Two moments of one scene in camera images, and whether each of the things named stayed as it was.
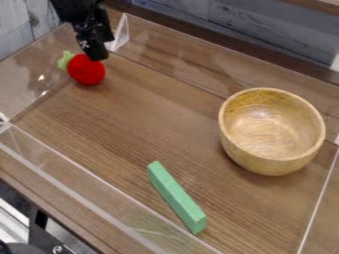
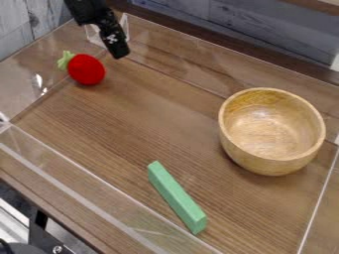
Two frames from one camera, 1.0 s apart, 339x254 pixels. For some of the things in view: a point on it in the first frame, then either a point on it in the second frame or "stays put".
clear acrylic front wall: [97, 212] stays put
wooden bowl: [271, 130] stays put
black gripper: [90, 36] -> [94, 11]
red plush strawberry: [85, 70] stays put
